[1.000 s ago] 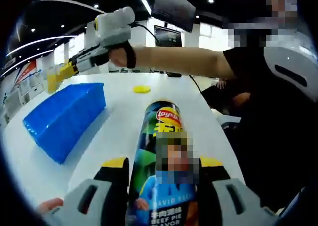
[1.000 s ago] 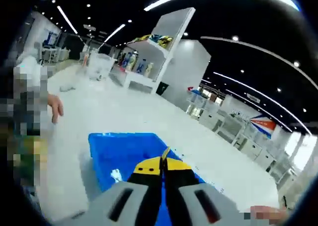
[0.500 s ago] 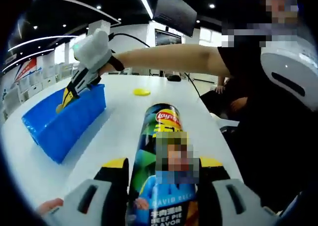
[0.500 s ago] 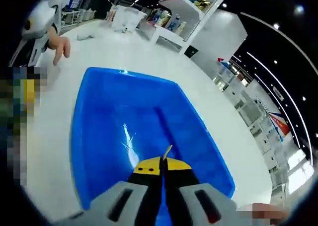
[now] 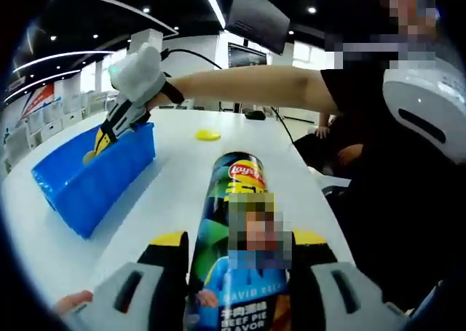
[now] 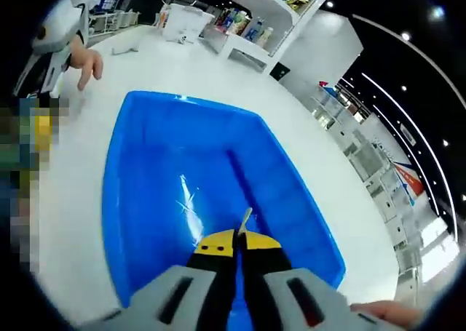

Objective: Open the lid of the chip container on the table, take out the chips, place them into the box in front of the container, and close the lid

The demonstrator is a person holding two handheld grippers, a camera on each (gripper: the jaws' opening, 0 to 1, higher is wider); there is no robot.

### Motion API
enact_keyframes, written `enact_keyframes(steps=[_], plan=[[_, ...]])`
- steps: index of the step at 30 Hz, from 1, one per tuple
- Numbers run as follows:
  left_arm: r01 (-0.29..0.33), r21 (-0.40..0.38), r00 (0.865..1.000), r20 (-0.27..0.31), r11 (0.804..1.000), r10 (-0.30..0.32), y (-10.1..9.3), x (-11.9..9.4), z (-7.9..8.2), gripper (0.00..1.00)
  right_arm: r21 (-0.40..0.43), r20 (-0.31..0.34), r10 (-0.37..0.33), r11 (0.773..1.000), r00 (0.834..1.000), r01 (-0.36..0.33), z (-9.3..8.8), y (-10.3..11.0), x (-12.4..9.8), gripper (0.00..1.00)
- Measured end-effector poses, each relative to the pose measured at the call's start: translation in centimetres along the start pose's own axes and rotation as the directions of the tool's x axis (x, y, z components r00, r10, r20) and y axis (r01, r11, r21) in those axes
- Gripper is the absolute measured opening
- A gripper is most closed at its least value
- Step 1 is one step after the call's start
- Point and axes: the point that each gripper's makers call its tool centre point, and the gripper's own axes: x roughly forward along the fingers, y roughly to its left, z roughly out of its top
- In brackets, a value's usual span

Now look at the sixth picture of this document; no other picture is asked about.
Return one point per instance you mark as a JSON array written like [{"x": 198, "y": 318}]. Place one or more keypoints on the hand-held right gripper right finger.
[{"x": 291, "y": 302}]

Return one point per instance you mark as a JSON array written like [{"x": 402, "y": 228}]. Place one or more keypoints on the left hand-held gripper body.
[{"x": 62, "y": 25}]

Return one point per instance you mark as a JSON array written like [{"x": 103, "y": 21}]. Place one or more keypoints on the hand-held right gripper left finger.
[{"x": 189, "y": 294}]

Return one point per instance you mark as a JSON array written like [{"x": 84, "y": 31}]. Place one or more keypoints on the thin beige chip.
[{"x": 245, "y": 220}]

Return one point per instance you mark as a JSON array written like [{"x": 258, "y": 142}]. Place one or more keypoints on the blue plastic box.
[{"x": 174, "y": 156}]

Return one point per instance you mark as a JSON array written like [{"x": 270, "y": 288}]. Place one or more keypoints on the person's left hand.
[{"x": 87, "y": 62}]

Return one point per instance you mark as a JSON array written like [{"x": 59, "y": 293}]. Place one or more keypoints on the person's right hand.
[{"x": 389, "y": 314}]

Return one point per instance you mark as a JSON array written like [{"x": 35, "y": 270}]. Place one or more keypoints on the white flat object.
[{"x": 125, "y": 48}]

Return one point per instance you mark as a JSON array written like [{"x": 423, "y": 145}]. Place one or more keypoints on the white storage bin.
[{"x": 187, "y": 20}]

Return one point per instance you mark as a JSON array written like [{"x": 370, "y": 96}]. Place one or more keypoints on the white table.
[{"x": 182, "y": 72}]

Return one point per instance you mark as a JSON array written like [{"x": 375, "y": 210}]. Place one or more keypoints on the row of white office desks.
[{"x": 382, "y": 185}]

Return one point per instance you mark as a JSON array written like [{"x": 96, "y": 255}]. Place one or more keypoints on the colourful drink cartons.
[{"x": 233, "y": 21}]

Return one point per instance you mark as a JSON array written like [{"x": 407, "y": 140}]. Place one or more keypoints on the pale drink bottle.
[
  {"x": 266, "y": 37},
  {"x": 256, "y": 29}
]

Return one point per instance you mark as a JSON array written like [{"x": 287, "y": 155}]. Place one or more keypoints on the black square panel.
[{"x": 279, "y": 71}]

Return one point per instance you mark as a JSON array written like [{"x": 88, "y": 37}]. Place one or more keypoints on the white display shelf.
[{"x": 313, "y": 40}]

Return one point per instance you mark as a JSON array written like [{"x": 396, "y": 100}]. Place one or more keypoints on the orange blue wall poster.
[{"x": 409, "y": 182}]

